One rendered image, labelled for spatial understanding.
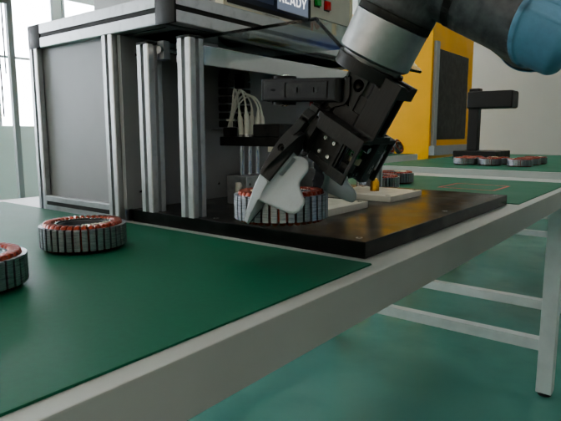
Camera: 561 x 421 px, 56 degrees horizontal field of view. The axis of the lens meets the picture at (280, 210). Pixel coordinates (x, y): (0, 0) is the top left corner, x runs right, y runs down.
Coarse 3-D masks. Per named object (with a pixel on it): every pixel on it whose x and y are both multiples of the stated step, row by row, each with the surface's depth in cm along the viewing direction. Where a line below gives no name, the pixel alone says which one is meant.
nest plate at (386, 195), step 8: (360, 192) 109; (368, 192) 109; (376, 192) 109; (384, 192) 109; (392, 192) 109; (400, 192) 109; (408, 192) 109; (416, 192) 112; (376, 200) 105; (384, 200) 104; (392, 200) 103
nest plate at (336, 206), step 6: (330, 198) 100; (330, 204) 91; (336, 204) 91; (342, 204) 91; (348, 204) 91; (354, 204) 92; (360, 204) 93; (366, 204) 95; (330, 210) 85; (336, 210) 87; (342, 210) 89; (348, 210) 90
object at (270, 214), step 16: (240, 192) 61; (304, 192) 58; (320, 192) 60; (240, 208) 60; (272, 208) 57; (304, 208) 58; (320, 208) 59; (256, 224) 59; (272, 224) 58; (288, 224) 58; (304, 224) 59
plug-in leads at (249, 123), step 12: (240, 96) 100; (252, 96) 101; (252, 108) 102; (228, 120) 101; (240, 120) 100; (252, 120) 102; (264, 120) 101; (228, 132) 101; (240, 132) 100; (252, 132) 102
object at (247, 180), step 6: (246, 174) 103; (252, 174) 103; (258, 174) 103; (228, 180) 101; (234, 180) 100; (240, 180) 99; (246, 180) 98; (252, 180) 99; (228, 186) 101; (234, 186) 100; (246, 186) 98; (252, 186) 99; (228, 192) 101; (234, 192) 100; (228, 198) 101
